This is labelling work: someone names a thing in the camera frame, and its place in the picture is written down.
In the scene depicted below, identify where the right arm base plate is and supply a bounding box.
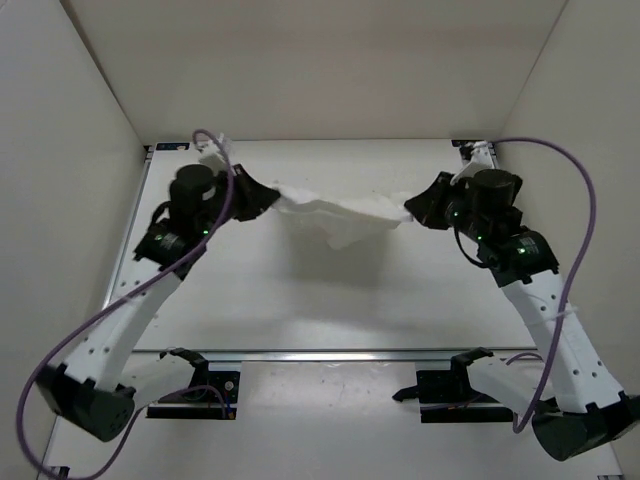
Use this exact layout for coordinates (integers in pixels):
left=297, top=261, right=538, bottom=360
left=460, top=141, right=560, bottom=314
left=392, top=347, right=512, bottom=424

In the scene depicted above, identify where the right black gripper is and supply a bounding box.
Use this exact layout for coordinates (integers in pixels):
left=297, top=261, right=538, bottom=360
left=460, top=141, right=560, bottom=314
left=404, top=173, right=488, bottom=243

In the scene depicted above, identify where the left blue table label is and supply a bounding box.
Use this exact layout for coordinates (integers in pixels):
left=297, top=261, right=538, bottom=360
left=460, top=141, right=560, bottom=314
left=155, top=142, right=190, bottom=151

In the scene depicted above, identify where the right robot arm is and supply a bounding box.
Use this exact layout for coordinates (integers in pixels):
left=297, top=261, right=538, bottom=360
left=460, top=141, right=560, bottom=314
left=404, top=169, right=639, bottom=461

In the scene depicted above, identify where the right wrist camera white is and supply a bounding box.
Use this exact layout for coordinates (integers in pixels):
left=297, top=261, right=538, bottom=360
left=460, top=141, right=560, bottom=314
left=450, top=140, right=497, bottom=185

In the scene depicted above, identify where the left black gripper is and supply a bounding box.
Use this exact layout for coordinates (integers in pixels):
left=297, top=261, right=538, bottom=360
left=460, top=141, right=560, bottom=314
left=207, top=156, right=285, bottom=225

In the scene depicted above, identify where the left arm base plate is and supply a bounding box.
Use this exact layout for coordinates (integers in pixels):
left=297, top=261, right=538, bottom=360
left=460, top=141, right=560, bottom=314
left=146, top=348, right=241, bottom=421

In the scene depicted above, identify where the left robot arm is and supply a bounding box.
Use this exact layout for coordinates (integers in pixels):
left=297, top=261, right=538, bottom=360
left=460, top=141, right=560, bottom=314
left=36, top=164, right=281, bottom=442

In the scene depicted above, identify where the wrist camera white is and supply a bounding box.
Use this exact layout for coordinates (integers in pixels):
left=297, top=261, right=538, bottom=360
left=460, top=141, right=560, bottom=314
left=450, top=140, right=497, bottom=185
left=193, top=133, right=233, bottom=173

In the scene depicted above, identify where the aluminium table front rail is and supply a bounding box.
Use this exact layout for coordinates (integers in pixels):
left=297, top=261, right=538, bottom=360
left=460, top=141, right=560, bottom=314
left=129, top=347, right=536, bottom=365

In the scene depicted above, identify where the white pleated skirt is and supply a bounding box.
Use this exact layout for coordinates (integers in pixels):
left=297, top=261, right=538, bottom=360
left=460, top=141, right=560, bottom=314
left=271, top=183, right=413, bottom=250

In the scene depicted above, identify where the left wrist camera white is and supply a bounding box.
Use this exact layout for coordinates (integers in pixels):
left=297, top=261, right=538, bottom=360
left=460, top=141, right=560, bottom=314
left=193, top=133, right=233, bottom=173

